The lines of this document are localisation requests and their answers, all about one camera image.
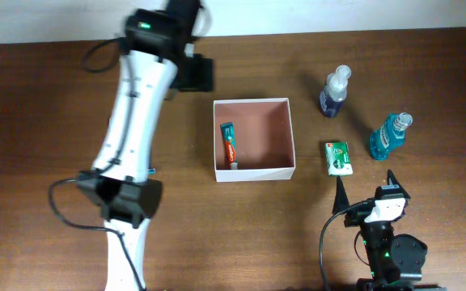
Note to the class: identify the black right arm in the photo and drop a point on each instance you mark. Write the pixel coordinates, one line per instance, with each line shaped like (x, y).
(395, 260)

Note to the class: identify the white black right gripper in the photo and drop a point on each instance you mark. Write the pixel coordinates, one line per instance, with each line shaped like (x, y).
(356, 216)

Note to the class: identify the green soap bar pack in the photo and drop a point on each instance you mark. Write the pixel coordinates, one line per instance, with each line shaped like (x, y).
(338, 159)

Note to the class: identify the pink white open box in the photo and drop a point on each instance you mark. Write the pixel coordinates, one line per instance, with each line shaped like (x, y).
(263, 137)

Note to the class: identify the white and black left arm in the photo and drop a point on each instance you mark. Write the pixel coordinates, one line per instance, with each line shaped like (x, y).
(156, 56)

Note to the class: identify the purple foam soap bottle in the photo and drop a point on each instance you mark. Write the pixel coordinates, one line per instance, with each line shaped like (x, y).
(334, 92)

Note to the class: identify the red green toothpaste tube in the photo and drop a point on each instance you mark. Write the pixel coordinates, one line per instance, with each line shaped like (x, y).
(228, 136)

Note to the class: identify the blue mouthwash bottle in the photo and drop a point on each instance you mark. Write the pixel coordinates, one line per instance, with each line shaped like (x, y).
(389, 136)

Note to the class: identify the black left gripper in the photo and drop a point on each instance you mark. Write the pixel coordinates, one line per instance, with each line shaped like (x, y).
(198, 78)

